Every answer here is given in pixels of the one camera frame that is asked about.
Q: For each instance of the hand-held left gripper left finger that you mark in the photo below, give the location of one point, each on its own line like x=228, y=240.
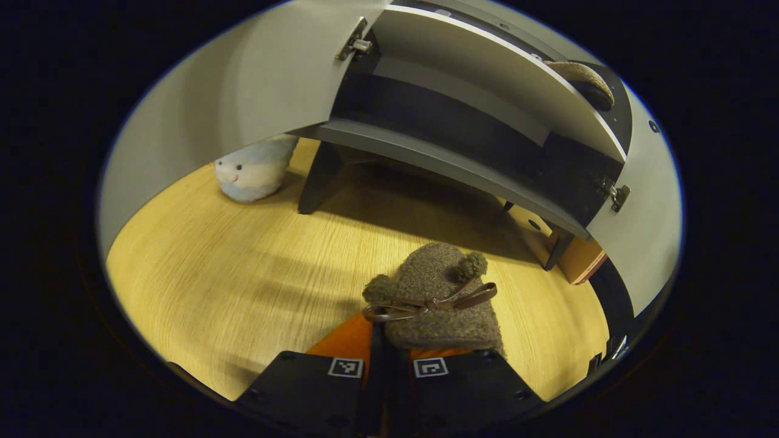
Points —
x=372, y=395

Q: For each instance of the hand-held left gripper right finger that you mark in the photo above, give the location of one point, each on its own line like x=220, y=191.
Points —
x=398, y=395

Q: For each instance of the brown fuzzy shoe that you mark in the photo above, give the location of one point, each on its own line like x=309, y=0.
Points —
x=578, y=76
x=432, y=286

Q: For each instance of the white shoe cabinet door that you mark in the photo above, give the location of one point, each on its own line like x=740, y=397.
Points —
x=645, y=231
x=261, y=79

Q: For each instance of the white shoe cabinet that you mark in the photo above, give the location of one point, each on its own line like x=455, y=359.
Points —
x=462, y=67

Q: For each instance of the pale blue plush toy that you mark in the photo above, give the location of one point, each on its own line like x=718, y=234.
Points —
x=252, y=173

